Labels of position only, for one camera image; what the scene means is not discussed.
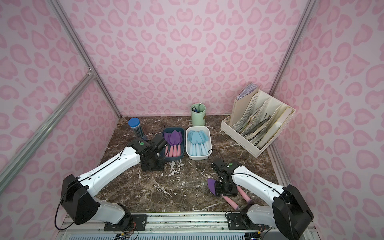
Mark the pointed purple shovel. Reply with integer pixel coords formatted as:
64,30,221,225
207,179,239,210

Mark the white storage box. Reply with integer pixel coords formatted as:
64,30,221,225
186,126,212,160

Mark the square purple shovel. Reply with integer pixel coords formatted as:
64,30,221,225
168,146,174,157

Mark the round purple shovel pink handle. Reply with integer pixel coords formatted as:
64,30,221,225
170,130,179,158

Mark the blue shovel vertical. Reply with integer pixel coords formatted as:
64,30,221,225
199,131,210,156

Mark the blue shovel angled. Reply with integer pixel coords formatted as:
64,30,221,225
192,131,202,157

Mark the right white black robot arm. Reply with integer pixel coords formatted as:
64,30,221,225
207,160,314,240

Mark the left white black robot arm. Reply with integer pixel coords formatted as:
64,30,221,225
60,135,168,231

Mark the blue lid pen tube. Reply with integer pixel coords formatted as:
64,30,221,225
128,118,148,141

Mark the green pen cup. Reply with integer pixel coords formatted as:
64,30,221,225
190,103,206,127

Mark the white file organizer rack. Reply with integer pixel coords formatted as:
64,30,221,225
221,90,296,157

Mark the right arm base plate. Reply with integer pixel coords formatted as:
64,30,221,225
225,211,270,231

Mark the aluminium frame rail front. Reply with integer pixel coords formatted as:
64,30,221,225
56,211,319,240

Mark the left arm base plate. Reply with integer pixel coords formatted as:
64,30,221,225
104,214,148,232

